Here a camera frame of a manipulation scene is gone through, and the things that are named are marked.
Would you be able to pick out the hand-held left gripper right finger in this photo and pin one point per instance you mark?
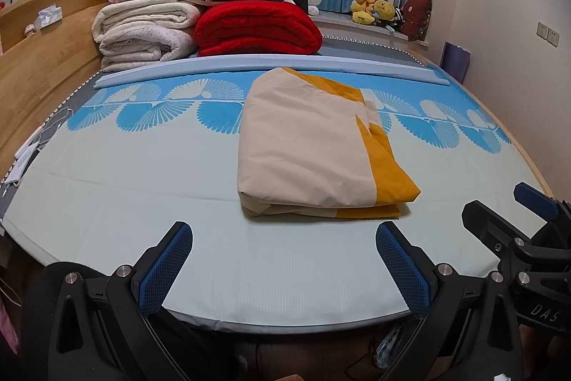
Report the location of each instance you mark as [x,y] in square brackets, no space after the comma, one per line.
[401,269]

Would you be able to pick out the black white striped plush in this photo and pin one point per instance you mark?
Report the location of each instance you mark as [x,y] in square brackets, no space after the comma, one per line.
[396,24]

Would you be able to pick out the yellow and blue plush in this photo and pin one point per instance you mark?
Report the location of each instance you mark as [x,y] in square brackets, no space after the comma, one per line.
[384,10]

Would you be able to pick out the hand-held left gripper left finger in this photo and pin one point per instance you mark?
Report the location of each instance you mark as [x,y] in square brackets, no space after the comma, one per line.
[165,269]

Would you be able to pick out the light blue foam bar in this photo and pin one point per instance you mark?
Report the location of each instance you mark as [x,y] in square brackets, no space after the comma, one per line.
[214,66]

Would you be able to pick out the beige and orange hooded jacket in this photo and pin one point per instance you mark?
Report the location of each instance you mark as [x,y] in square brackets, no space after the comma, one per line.
[303,140]

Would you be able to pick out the tissue pack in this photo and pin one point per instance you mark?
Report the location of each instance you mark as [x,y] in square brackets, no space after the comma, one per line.
[48,16]

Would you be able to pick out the white window sill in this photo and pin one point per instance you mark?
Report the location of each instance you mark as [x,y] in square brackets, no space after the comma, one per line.
[357,30]

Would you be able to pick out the purple box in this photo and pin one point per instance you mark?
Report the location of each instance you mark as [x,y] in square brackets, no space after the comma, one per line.
[455,62]

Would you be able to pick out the yellow duck plush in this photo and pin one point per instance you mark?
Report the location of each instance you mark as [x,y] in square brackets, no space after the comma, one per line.
[362,10]

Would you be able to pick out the cream folded quilt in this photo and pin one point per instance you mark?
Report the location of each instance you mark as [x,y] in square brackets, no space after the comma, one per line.
[142,17]

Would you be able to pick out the white speckled folded quilt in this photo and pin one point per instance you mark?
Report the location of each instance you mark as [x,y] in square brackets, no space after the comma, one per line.
[142,50]

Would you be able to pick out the white plush toy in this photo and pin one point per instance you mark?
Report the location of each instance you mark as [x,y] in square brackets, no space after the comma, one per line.
[315,4]

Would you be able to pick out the white wall socket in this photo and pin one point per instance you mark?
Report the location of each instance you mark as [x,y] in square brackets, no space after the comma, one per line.
[542,31]
[553,37]

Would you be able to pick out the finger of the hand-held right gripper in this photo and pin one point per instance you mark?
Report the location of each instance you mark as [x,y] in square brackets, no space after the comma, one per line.
[486,220]
[535,198]

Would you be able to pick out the red folded blanket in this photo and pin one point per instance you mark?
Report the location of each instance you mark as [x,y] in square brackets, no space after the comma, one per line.
[254,28]

